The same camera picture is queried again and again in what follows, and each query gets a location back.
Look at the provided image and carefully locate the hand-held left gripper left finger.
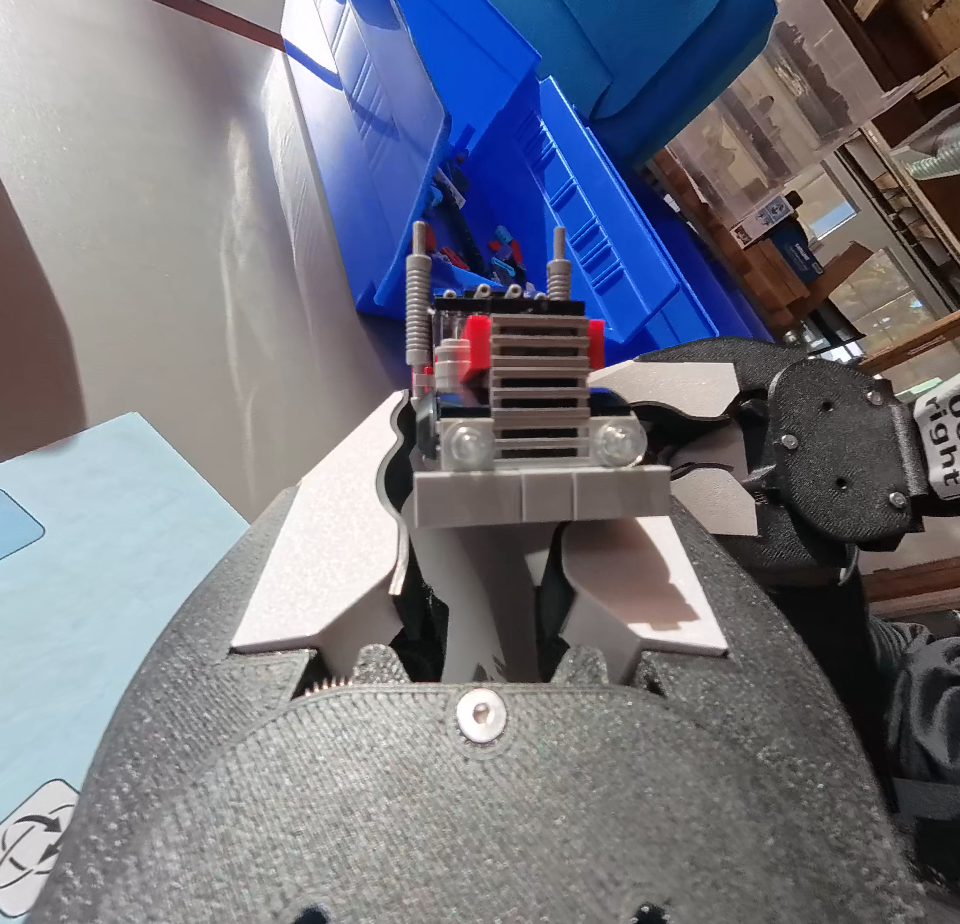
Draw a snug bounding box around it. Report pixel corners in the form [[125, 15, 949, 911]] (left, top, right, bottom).
[[228, 391, 414, 681]]

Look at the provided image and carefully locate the light blue instruction booklet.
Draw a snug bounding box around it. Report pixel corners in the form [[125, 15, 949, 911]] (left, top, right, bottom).
[[0, 412, 252, 924]]

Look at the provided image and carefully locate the brown cable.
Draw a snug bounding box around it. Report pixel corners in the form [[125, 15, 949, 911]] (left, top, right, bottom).
[[71, 0, 288, 49]]

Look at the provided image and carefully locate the flexible metal duct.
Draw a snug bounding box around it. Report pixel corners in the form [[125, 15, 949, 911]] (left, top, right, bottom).
[[896, 110, 960, 190]]

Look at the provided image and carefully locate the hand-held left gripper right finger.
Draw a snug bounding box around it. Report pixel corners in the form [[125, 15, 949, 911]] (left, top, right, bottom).
[[551, 504, 732, 681]]

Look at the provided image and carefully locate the blue plastic bin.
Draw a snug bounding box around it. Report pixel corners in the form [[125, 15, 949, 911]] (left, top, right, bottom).
[[258, 0, 545, 319], [525, 76, 775, 347]]

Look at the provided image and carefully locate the pile of loose toy bricks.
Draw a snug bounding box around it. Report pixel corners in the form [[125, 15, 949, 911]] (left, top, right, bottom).
[[429, 147, 530, 283]]

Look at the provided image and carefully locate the wooden shelf unit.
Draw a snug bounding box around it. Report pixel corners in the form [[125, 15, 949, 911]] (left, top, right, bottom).
[[648, 0, 960, 385]]

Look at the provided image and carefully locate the clear plastic storage box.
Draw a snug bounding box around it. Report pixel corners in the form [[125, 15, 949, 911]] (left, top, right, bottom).
[[660, 0, 912, 223]]

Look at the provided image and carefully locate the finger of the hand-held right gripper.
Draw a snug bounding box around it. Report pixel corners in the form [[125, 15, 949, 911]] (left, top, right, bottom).
[[588, 360, 744, 422], [669, 438, 762, 538]]

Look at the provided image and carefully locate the toy brick truck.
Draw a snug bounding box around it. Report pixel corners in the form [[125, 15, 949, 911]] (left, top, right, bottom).
[[403, 220, 674, 529]]

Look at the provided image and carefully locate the teal felt bag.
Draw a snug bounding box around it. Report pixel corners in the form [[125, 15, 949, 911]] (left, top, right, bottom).
[[457, 0, 779, 171]]

